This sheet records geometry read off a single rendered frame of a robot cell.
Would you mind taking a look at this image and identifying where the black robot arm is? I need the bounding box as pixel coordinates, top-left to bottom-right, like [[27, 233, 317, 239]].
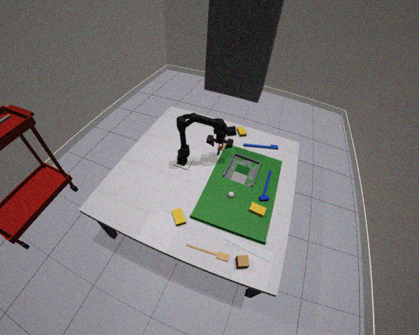
[[176, 112, 237, 166]]

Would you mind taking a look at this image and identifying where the brown cube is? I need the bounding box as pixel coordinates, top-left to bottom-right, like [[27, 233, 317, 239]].
[[235, 255, 249, 269]]

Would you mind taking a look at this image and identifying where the green flat mat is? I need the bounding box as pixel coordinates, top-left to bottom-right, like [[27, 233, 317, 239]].
[[191, 146, 282, 241]]

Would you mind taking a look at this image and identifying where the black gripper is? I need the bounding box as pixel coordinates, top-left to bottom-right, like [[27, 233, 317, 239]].
[[207, 135, 234, 149]]

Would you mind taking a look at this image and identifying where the yellow rectangular block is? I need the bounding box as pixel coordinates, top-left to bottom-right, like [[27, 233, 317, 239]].
[[172, 208, 186, 227], [248, 202, 267, 218], [237, 127, 247, 137]]

